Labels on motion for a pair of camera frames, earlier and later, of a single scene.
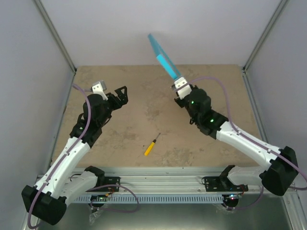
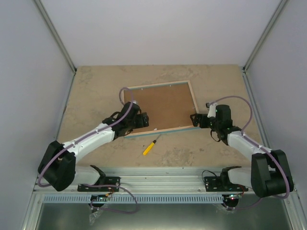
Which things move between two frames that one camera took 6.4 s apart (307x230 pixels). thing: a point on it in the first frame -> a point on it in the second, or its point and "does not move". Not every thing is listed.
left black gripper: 123,99 -> 145,120
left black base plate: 108,180 does not move
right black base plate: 223,184 does not move
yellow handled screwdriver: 151,145 does not move
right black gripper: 178,101 -> 198,117
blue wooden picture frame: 161,54 -> 169,106
